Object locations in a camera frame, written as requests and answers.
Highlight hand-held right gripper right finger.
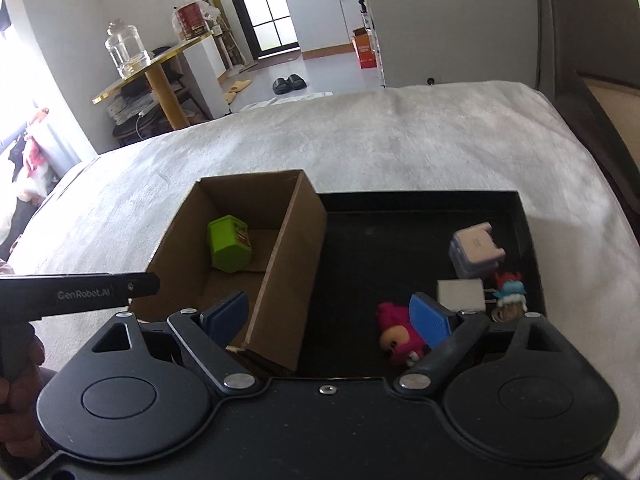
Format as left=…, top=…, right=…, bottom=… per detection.
left=394, top=291, right=565, bottom=395

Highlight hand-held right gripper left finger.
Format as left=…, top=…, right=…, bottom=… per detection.
left=91, top=289, right=266, bottom=397

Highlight pink hooded figurine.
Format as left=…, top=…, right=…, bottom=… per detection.
left=376, top=301, right=431, bottom=367

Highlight white cube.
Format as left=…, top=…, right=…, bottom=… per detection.
left=436, top=278, right=486, bottom=313

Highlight black tray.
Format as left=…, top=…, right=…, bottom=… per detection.
left=295, top=190, right=546, bottom=378

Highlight brown-haired doll figurine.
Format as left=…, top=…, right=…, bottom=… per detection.
left=490, top=297, right=530, bottom=323

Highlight brown cardboard box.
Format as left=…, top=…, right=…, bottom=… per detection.
left=129, top=169, right=328, bottom=375

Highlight blue and red figurine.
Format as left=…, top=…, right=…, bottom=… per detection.
left=492, top=270, right=526, bottom=301

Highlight person's left hand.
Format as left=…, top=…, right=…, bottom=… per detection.
left=0, top=324, right=71, bottom=461

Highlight green toy box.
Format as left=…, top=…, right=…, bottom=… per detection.
left=207, top=215, right=251, bottom=274

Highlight pale square robot toy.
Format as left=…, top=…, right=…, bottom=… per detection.
left=450, top=221, right=506, bottom=279

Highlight red and white clothes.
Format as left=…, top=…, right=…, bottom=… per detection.
left=0, top=105, right=57, bottom=243

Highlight white blanket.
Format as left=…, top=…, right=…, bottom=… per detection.
left=7, top=81, right=638, bottom=401

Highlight stack of papers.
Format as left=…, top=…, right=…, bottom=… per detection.
left=107, top=91, right=162, bottom=125

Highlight round gold table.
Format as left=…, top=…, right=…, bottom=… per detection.
left=91, top=30, right=215, bottom=131

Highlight clear glass jar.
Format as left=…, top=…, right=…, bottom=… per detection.
left=104, top=19, right=153, bottom=80

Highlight orange cardboard box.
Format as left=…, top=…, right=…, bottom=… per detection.
left=351, top=27, right=379, bottom=70

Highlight red tin can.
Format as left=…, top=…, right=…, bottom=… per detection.
left=175, top=2, right=208, bottom=41

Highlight black framed glass door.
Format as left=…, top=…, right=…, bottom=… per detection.
left=220, top=0, right=302, bottom=59

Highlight white kitchen cabinet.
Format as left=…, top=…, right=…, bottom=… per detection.
left=281, top=0, right=368, bottom=57

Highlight dark wooden headboard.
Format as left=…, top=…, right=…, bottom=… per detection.
left=535, top=0, right=640, bottom=211

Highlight white charger cable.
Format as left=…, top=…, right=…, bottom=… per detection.
left=131, top=106, right=157, bottom=139

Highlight white pedestal cabinet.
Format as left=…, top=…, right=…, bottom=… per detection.
left=177, top=35, right=232, bottom=122

